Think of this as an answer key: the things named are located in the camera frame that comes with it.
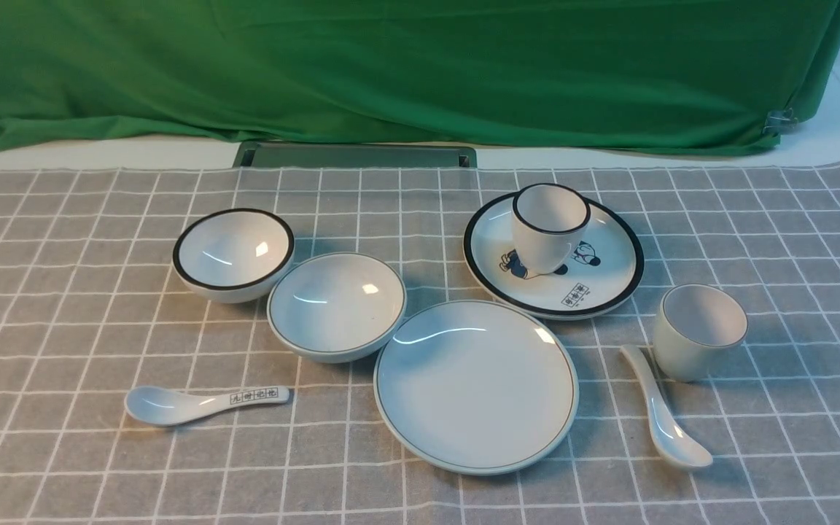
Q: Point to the grey-rimmed white bowl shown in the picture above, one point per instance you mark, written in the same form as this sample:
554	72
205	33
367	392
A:
337	307

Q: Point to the plain white ceramic spoon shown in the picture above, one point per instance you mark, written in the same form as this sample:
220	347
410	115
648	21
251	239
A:
673	444

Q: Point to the plain white cup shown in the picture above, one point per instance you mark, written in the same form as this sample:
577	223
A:
696	325

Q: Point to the white spoon with characters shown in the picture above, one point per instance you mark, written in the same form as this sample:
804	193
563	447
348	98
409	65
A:
163	407

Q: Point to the black-rimmed white bowl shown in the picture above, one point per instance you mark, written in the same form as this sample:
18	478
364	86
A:
234	255

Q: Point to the grey metal tray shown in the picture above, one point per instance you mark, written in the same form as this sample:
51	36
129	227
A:
260	154

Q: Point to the plain white plate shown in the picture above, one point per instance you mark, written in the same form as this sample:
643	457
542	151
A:
476	388

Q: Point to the black-rimmed illustrated plate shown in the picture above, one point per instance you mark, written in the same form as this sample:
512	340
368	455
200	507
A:
600	275

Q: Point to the black-rimmed white cup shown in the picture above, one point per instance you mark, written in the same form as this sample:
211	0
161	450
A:
548	221

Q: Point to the green backdrop cloth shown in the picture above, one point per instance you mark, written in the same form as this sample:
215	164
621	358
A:
656	77

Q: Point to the metal clamp on backdrop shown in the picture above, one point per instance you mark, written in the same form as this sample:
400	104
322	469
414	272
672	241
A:
780	122

